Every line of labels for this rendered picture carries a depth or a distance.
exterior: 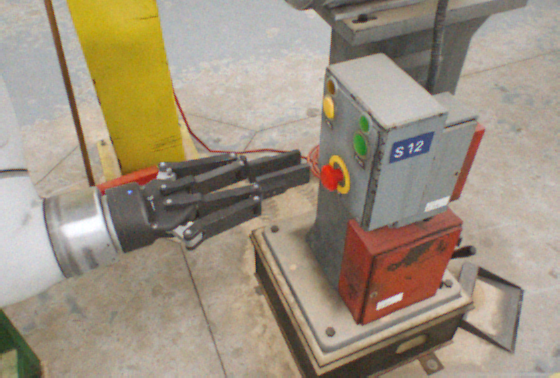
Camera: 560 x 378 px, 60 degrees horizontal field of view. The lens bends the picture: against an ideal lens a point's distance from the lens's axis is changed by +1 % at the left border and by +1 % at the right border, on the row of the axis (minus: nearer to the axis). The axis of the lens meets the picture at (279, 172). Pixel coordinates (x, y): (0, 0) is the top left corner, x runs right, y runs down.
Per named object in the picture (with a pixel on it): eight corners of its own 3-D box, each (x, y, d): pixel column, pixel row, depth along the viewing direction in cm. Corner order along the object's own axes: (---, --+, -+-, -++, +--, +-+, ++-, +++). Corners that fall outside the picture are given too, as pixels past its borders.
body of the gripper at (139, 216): (114, 217, 60) (187, 196, 62) (126, 270, 54) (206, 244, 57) (98, 174, 55) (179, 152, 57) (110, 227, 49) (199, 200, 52)
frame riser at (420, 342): (366, 221, 194) (374, 176, 177) (466, 358, 153) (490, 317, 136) (246, 262, 179) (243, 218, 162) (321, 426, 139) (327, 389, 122)
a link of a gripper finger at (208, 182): (166, 215, 58) (162, 208, 58) (250, 182, 62) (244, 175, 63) (161, 192, 55) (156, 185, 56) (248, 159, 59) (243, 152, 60)
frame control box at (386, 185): (410, 139, 97) (440, 17, 79) (482, 213, 83) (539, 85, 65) (299, 172, 90) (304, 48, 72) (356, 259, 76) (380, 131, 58)
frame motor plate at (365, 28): (444, -39, 104) (448, -58, 101) (526, 7, 88) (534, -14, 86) (290, -10, 94) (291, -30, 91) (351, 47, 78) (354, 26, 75)
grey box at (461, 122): (422, 184, 116) (492, -56, 78) (449, 214, 109) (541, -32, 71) (367, 202, 112) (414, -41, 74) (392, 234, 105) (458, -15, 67)
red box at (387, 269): (412, 263, 142) (441, 173, 116) (438, 298, 134) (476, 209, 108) (336, 292, 135) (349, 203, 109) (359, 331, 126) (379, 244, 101)
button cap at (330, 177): (338, 173, 76) (341, 154, 74) (351, 190, 74) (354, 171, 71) (317, 180, 75) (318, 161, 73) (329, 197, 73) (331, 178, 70)
